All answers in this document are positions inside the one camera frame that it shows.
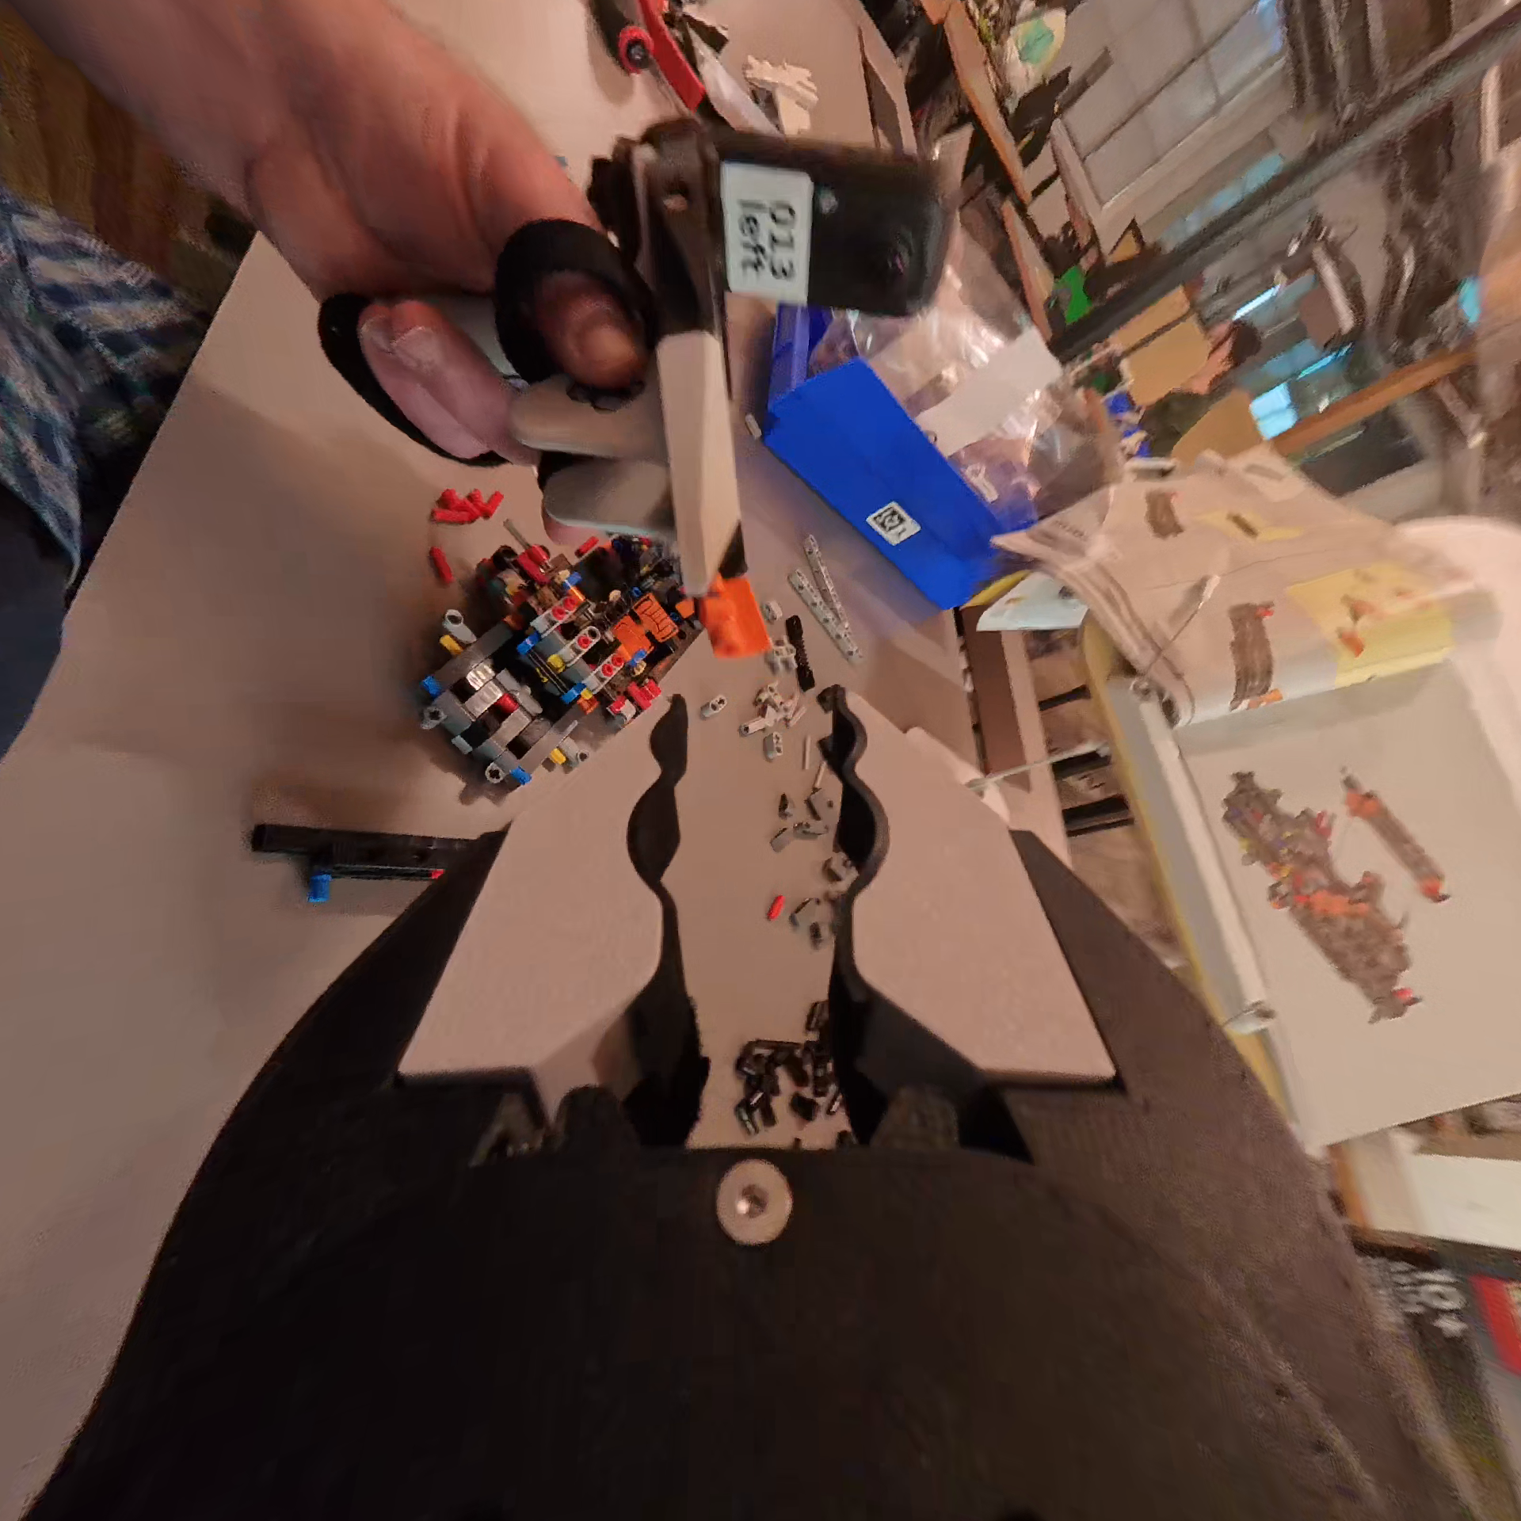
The open lego instruction booklet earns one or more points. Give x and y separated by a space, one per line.
1307 950

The pile of red lego pins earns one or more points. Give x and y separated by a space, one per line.
466 505

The orange lego T connector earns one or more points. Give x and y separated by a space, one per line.
737 624

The clear plastic bag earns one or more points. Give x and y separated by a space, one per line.
1022 391

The person's left forearm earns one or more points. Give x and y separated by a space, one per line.
143 47

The person's left hand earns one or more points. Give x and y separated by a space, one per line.
415 177

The pile of grey lego pieces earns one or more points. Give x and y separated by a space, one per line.
819 605

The long black lego beam assembly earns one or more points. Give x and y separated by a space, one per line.
357 846

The wooden cabinet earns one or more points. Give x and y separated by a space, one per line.
72 142

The pile of black lego pieces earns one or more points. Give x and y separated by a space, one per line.
772 1069

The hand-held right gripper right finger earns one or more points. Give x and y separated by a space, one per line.
975 950

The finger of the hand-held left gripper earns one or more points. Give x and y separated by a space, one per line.
701 475

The blue plastic bin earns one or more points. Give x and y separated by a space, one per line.
856 451

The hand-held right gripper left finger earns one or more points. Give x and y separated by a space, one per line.
547 950

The multicoloured lego build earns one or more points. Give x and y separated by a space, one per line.
534 689

